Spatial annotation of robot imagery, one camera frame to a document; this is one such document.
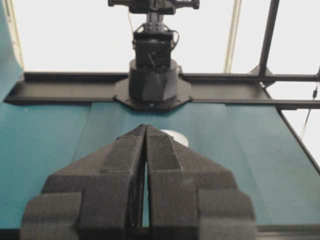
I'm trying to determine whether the black table frame rail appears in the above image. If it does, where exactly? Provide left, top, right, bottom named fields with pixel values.
left=3, top=71, right=320, bottom=111

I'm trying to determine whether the black upright frame post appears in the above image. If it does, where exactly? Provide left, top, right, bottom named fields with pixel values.
left=247, top=0, right=281, bottom=88

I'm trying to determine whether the thin hanging cable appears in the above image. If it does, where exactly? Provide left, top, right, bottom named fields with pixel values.
left=299, top=64, right=320, bottom=139

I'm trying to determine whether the cream window frame strip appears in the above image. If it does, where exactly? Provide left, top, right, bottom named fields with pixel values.
left=224, top=0, right=244, bottom=74
left=4, top=0, right=26, bottom=73

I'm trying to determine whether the blue-green hanging cloth sheet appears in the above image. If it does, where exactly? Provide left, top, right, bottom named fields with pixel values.
left=0, top=0, right=26, bottom=101

